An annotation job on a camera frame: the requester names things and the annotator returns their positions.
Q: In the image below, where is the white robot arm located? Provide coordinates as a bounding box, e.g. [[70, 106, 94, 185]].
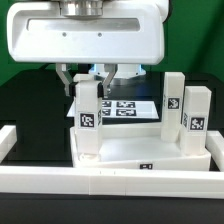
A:
[[6, 0, 170, 90]]

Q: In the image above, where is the white desk top tray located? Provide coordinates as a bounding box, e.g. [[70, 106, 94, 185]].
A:
[[70, 123, 211, 171]]

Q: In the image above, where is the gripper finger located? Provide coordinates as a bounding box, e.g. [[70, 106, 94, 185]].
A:
[[102, 64, 118, 98], [56, 63, 75, 97]]

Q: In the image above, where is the white U-shaped fence frame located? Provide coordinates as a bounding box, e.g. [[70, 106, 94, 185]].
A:
[[0, 125, 224, 199]]

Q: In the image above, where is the fiducial marker sheet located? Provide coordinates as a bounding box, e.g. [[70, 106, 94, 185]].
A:
[[65, 99, 160, 120]]

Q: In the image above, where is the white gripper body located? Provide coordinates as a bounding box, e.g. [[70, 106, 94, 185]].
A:
[[7, 2, 166, 65]]

